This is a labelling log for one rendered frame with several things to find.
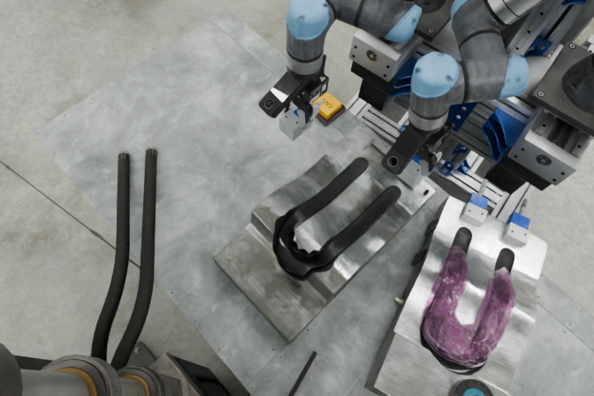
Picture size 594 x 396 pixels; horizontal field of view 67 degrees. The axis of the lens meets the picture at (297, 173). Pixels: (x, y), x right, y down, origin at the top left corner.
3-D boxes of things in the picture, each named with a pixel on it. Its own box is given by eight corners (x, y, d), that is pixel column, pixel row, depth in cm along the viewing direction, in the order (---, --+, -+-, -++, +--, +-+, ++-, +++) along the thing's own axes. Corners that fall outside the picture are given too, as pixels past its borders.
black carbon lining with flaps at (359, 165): (358, 156, 116) (364, 138, 108) (406, 198, 112) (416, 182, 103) (258, 247, 105) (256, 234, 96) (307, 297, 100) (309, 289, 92)
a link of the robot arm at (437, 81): (468, 80, 74) (416, 87, 75) (458, 118, 84) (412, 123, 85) (459, 44, 77) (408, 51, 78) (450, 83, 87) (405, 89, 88)
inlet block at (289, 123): (315, 100, 119) (316, 87, 115) (328, 112, 118) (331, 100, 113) (278, 129, 115) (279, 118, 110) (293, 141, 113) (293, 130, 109)
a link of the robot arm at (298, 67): (304, 69, 87) (276, 45, 90) (303, 84, 91) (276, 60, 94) (331, 49, 90) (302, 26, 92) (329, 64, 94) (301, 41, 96)
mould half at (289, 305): (353, 141, 126) (361, 115, 114) (424, 204, 119) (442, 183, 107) (215, 262, 110) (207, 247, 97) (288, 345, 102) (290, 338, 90)
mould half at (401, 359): (442, 203, 119) (457, 186, 109) (537, 249, 115) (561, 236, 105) (363, 386, 99) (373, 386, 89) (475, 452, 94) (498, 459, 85)
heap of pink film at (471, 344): (446, 239, 109) (458, 229, 102) (517, 275, 105) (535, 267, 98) (406, 339, 98) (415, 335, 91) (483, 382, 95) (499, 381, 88)
